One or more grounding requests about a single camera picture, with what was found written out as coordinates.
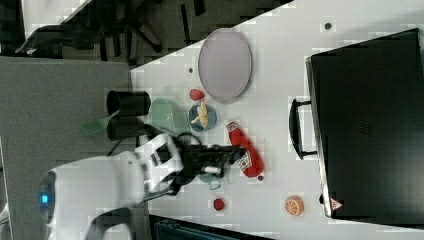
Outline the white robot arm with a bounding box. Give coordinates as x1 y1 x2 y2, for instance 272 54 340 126
39 133 246 240

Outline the toy orange half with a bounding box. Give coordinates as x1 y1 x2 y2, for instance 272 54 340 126
284 196 304 216

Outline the small black pot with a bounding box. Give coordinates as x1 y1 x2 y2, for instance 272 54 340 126
107 117 149 141

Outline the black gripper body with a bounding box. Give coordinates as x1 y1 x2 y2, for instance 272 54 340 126
180 145 234 176

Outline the toy strawberry near plate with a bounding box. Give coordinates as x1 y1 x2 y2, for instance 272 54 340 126
189 89 205 101

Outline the peeled toy banana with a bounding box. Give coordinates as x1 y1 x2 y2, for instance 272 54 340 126
191 101 208 128

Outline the green perforated colander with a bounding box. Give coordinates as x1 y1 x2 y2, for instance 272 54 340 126
149 98 190 135

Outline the red ketchup bottle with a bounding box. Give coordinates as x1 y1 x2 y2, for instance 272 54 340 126
226 122 264 178

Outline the blue bowl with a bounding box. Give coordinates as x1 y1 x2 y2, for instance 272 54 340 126
188 104 217 132

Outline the lilac oval plate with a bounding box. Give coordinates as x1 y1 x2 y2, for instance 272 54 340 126
198 28 252 104

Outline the large black pot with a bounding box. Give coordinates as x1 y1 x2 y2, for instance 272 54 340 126
106 91 151 117

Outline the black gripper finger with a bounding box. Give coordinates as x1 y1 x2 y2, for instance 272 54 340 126
229 151 241 166
221 145 246 155

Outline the toy strawberry near table edge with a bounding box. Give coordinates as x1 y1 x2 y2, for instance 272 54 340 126
213 198 225 211

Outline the blue metal frame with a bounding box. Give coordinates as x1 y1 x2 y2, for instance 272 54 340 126
149 214 271 240

